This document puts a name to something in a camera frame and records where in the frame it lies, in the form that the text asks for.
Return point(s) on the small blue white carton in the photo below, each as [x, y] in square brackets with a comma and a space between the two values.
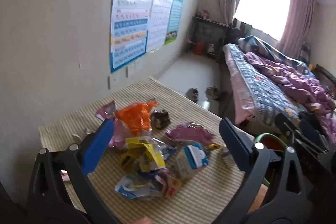
[193, 161]

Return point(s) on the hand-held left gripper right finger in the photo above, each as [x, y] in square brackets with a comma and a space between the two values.
[236, 146]

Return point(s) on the blue plaid quilt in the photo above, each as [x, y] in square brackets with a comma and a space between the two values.
[270, 49]

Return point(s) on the dark crumpled wrapper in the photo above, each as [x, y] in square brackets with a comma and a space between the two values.
[160, 119]

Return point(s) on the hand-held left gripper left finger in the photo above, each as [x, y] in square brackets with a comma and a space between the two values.
[97, 146]

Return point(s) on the dark shelf rack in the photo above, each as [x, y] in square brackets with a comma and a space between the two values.
[207, 32]

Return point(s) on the purple pink foil wrapper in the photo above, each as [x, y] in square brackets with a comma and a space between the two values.
[189, 134]

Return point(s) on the white wall poster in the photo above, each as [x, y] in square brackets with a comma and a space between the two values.
[157, 19]

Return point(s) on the blue white plastic wrapper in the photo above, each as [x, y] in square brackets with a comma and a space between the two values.
[141, 186]

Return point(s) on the pink bed sheet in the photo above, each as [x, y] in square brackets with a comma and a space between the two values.
[240, 100]

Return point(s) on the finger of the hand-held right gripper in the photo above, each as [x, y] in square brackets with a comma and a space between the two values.
[284, 125]
[311, 132]

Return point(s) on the green wall poster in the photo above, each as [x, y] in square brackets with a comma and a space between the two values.
[174, 16]

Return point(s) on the white wall socket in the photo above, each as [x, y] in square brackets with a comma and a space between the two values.
[112, 82]

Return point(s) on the printed paper packet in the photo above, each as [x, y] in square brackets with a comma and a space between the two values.
[64, 176]

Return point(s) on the orange plastic wrapper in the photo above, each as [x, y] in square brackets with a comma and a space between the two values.
[134, 116]

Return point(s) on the light pink wrapper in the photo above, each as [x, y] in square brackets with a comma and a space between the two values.
[118, 134]

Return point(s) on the peach fuzzy garment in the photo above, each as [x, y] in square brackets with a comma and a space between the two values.
[143, 220]

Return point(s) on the blue colourful wall poster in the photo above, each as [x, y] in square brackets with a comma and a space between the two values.
[128, 29]

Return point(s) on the purple quilt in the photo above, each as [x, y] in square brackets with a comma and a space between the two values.
[296, 77]

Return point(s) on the bright window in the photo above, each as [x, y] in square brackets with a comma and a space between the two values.
[262, 1]

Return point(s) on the large yellow wrapper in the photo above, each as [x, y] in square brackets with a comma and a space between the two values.
[141, 154]

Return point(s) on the striped table mat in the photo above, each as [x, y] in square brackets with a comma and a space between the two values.
[147, 92]

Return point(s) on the red canister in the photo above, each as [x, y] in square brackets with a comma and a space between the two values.
[198, 48]

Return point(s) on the plaid bedspread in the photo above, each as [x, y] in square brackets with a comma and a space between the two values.
[260, 87]

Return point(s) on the small yellow wrapper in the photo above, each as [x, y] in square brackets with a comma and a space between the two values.
[214, 146]

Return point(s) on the red bin with green rim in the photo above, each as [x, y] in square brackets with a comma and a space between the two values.
[270, 144]

